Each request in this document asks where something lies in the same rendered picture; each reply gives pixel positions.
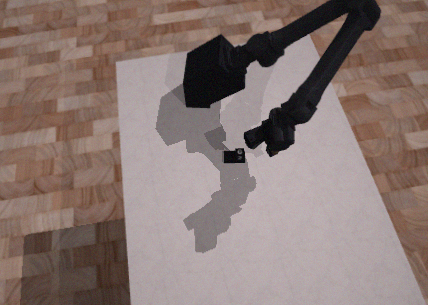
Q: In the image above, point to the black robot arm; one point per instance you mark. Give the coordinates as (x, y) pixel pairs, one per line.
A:
(294, 111)

